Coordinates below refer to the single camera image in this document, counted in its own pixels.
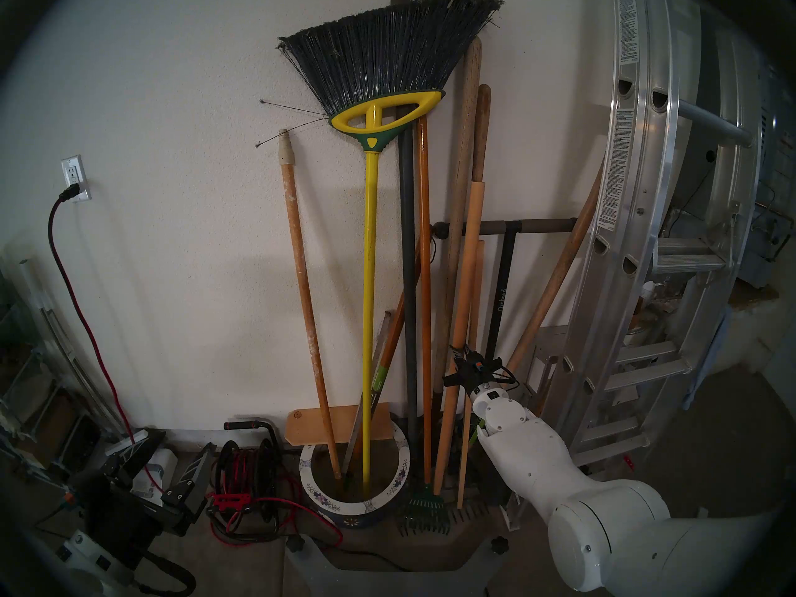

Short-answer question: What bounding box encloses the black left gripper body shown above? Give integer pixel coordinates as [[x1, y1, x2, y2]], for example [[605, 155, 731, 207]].
[[68, 456, 206, 568]]

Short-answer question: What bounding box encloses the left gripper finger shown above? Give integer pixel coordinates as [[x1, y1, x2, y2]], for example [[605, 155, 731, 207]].
[[102, 429, 167, 479], [162, 442, 216, 504]]

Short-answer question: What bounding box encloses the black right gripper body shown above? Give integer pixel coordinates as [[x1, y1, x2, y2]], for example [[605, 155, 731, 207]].
[[443, 357, 517, 397]]

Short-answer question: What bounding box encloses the yellow-handled black bristle broom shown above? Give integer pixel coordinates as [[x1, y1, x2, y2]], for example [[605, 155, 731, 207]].
[[277, 0, 504, 497]]

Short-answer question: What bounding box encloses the wooden pole with threaded tip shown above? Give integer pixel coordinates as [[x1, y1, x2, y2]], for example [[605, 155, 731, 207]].
[[277, 128, 344, 481]]

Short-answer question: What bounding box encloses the white floral ceramic pot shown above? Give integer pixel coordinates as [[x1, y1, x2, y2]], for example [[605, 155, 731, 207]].
[[297, 419, 411, 531]]

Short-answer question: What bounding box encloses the white power strip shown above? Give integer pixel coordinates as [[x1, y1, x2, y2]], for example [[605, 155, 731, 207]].
[[104, 429, 150, 457]]

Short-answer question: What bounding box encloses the white plastic container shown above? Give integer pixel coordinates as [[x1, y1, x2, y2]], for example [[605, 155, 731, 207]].
[[134, 448, 178, 500]]

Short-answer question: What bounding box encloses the grey folding step stool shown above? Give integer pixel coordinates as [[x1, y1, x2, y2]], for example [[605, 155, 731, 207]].
[[507, 325, 579, 533]]

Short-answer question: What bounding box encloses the light smooth wooden dowel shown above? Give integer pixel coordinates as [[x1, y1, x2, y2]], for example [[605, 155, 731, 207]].
[[432, 181, 484, 496]]

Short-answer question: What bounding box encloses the black metal rake head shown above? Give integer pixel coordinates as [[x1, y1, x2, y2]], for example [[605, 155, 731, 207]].
[[451, 499, 492, 525]]

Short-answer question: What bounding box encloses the long dark grey pole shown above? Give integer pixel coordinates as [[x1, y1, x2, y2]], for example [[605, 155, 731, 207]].
[[389, 0, 419, 442]]

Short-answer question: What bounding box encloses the aluminium extension ladder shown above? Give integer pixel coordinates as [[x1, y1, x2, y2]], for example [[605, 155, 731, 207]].
[[541, 0, 772, 484]]

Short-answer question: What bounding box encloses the grey metal appliance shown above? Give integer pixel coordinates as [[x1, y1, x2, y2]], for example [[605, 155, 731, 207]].
[[737, 61, 796, 289]]

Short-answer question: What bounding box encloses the black cord reel red cable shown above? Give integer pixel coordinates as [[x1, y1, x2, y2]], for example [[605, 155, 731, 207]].
[[206, 417, 343, 548]]

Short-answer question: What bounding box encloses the orange handle with green label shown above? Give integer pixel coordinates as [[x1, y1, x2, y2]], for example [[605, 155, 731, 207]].
[[339, 244, 421, 502]]

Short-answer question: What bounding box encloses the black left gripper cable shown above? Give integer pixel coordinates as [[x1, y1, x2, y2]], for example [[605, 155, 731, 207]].
[[134, 549, 197, 596]]

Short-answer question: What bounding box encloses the black T-handle garden tool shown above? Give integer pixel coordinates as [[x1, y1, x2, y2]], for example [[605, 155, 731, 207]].
[[430, 218, 578, 368]]

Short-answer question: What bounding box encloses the metal wire rack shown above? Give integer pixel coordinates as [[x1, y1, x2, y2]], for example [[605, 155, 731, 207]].
[[0, 291, 128, 478]]

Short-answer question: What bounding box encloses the slanted brown wooden handle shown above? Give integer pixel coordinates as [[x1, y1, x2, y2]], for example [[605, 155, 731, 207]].
[[507, 157, 605, 376]]

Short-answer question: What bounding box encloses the orange-handled green rake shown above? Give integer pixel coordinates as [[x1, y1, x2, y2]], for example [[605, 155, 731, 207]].
[[398, 117, 451, 537]]

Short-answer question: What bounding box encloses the red black power cord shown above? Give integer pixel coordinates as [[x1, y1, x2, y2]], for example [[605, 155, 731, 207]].
[[47, 184, 156, 488]]

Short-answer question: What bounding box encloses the white wall outlet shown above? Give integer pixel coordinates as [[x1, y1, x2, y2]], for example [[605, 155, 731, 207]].
[[60, 155, 92, 203]]

